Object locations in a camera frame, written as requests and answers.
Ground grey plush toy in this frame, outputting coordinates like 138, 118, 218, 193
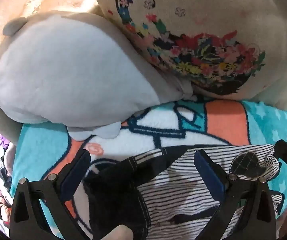
0, 10, 197, 141

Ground purple cloth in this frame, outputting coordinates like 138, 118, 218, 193
0, 132, 10, 152

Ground dark striped pants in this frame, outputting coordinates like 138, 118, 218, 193
83, 144, 284, 240

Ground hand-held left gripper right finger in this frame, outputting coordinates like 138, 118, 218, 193
194, 150, 278, 240

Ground cartoon printed blanket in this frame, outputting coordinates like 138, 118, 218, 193
10, 99, 287, 240

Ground floral print pillow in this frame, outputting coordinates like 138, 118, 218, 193
88, 0, 287, 103

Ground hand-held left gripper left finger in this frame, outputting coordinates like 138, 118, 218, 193
10, 149, 91, 240

